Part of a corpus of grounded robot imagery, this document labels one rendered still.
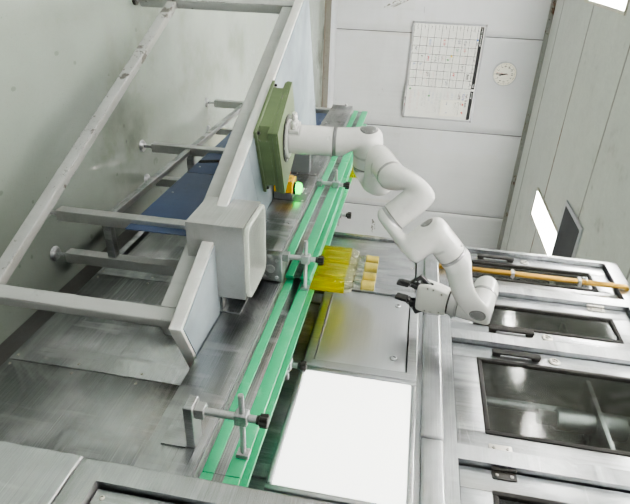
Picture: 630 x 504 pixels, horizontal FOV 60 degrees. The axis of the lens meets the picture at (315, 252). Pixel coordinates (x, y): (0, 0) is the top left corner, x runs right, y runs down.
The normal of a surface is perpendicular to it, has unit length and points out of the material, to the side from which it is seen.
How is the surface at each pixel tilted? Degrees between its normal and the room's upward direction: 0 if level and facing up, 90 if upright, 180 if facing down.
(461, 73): 90
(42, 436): 90
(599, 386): 90
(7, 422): 90
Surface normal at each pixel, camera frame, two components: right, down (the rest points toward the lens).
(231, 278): -0.18, 0.48
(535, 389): 0.03, -0.87
